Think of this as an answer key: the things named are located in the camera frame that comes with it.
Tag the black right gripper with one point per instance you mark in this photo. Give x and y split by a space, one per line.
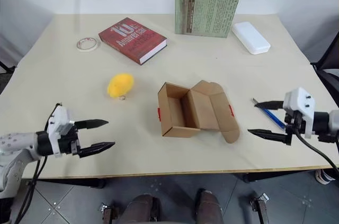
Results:
294 122

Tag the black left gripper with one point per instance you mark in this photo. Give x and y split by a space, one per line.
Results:
69 143

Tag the blue utility cutter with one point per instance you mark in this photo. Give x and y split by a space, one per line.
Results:
272 116

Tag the yellow plush item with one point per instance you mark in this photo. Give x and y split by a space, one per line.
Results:
120 85

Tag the brown cardboard box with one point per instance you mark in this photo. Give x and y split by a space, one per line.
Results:
201 107

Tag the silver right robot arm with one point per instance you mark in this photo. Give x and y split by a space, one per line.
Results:
324 123

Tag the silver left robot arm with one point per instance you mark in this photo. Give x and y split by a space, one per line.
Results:
16 144

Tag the red tape piece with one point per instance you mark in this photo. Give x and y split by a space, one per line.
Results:
231 111
159 114

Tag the white masking tape roll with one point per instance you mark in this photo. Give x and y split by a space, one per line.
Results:
88 50

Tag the black chair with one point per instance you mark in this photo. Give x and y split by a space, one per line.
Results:
329 75

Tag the white plastic case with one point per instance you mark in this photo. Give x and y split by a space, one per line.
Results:
251 37

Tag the dark brown rounded shape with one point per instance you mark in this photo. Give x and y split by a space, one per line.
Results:
141 209
209 206

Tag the red hardcover book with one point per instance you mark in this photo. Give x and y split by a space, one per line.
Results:
129 38

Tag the black stand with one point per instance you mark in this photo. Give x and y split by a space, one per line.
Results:
6 67

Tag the green hardcover book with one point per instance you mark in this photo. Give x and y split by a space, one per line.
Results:
206 13

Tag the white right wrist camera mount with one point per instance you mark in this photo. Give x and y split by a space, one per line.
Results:
300 99

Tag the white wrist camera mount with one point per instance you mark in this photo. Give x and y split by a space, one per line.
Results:
300 99
59 120

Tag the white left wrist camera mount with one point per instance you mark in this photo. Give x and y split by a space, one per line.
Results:
59 120

